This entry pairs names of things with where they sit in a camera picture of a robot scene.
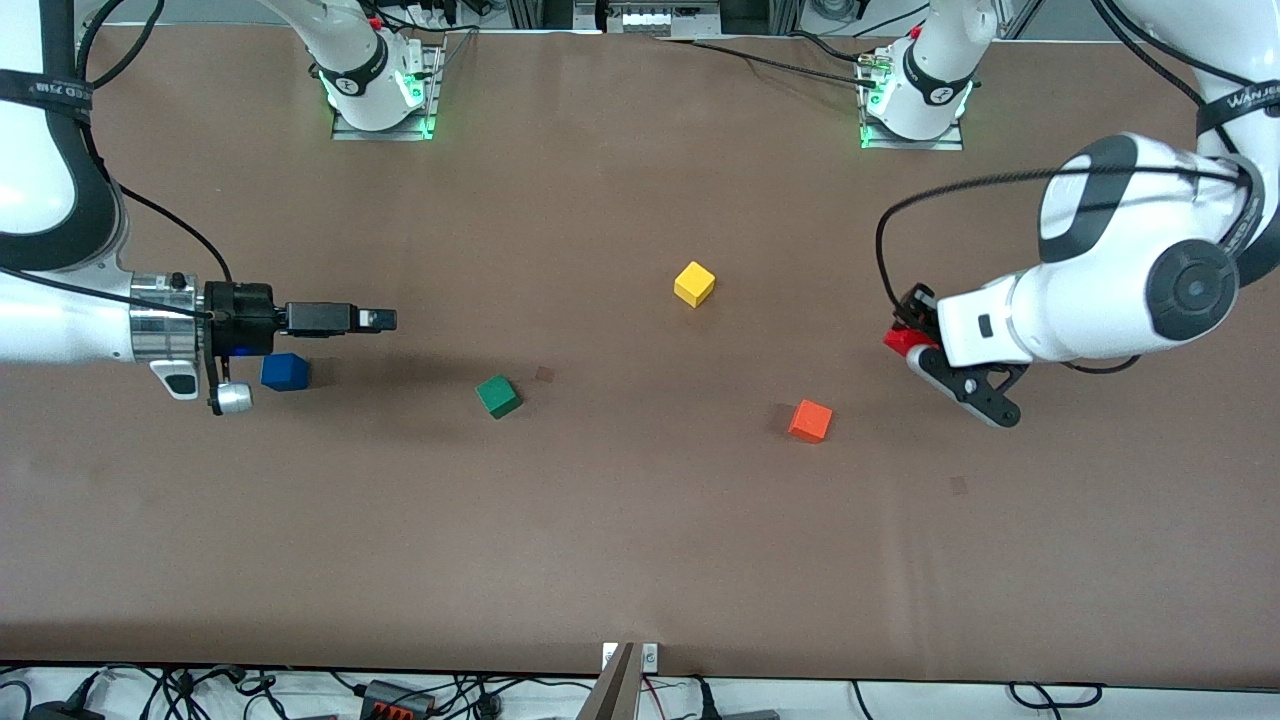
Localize red wooden block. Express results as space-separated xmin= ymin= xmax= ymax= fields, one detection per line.
xmin=884 ymin=325 xmax=939 ymax=361

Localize blue wooden block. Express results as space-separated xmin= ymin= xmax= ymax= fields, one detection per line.
xmin=261 ymin=353 xmax=310 ymax=392

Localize orange wooden block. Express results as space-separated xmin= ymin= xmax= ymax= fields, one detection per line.
xmin=787 ymin=399 xmax=834 ymax=445

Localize green wooden block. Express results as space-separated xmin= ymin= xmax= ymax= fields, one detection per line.
xmin=476 ymin=373 xmax=523 ymax=420

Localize yellow wooden block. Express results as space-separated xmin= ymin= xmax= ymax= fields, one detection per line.
xmin=673 ymin=261 xmax=717 ymax=309

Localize brown table cover sheet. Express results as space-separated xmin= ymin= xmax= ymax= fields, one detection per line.
xmin=0 ymin=25 xmax=1280 ymax=691

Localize white terminal device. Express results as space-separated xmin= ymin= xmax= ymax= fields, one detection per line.
xmin=598 ymin=0 xmax=723 ymax=36

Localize black connector orange levers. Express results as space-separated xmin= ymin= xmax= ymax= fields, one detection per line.
xmin=360 ymin=680 xmax=437 ymax=719

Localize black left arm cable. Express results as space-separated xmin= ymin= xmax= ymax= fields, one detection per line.
xmin=875 ymin=165 xmax=1253 ymax=313

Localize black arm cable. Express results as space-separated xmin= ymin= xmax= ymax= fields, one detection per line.
xmin=875 ymin=165 xmax=1253 ymax=313
xmin=0 ymin=0 xmax=237 ymax=321

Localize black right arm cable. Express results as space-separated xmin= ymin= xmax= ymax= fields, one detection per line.
xmin=0 ymin=0 xmax=237 ymax=321

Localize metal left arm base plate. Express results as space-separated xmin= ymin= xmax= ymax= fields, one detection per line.
xmin=858 ymin=60 xmax=967 ymax=152

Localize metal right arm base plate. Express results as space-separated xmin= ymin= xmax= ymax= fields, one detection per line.
xmin=330 ymin=45 xmax=443 ymax=142

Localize black braided cable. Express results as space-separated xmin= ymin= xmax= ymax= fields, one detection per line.
xmin=655 ymin=36 xmax=881 ymax=89

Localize black looped cable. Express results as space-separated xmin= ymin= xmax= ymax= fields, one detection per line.
xmin=1008 ymin=682 xmax=1105 ymax=710

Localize black tangled cable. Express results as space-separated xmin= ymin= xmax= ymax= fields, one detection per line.
xmin=205 ymin=665 xmax=291 ymax=701

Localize aluminium frame post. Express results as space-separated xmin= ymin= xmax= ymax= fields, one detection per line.
xmin=508 ymin=0 xmax=576 ymax=31

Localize grey camera mount pole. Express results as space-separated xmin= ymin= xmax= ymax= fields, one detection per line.
xmin=578 ymin=642 xmax=641 ymax=720

